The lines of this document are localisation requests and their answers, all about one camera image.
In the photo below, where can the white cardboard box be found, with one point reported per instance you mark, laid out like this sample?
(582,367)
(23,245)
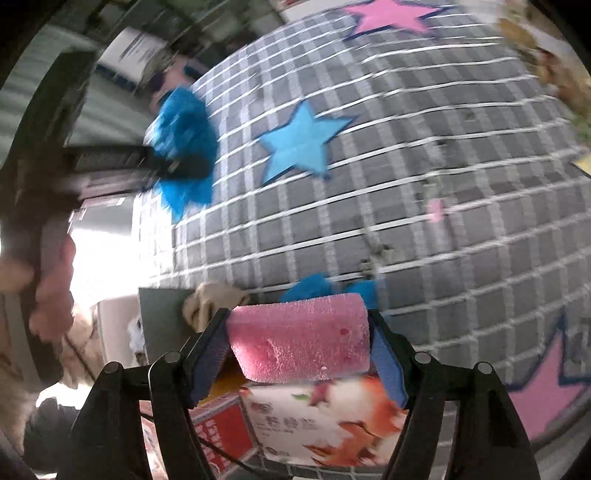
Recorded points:
(161,318)

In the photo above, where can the person's left hand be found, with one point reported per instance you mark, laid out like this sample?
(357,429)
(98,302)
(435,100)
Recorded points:
(51,277)

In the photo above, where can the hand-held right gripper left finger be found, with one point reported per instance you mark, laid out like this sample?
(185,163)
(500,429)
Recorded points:
(210,364)

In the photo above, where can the beige cloth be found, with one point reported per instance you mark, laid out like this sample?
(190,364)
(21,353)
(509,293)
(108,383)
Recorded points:
(207,300)

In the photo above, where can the pink sponge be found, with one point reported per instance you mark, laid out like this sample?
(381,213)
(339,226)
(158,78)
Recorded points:
(300,341)

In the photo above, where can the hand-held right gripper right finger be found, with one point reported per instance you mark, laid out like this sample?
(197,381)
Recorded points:
(388,369)

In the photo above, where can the grey checked star blanket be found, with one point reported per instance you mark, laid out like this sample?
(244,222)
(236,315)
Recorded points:
(415,138)

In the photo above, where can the pile of colourful packets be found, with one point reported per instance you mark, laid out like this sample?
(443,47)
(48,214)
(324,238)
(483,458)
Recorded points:
(554,69)

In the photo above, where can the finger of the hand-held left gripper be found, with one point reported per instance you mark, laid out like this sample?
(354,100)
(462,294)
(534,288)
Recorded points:
(138,161)

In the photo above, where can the white fruit printed box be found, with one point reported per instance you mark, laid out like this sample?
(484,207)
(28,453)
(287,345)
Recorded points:
(323,415)

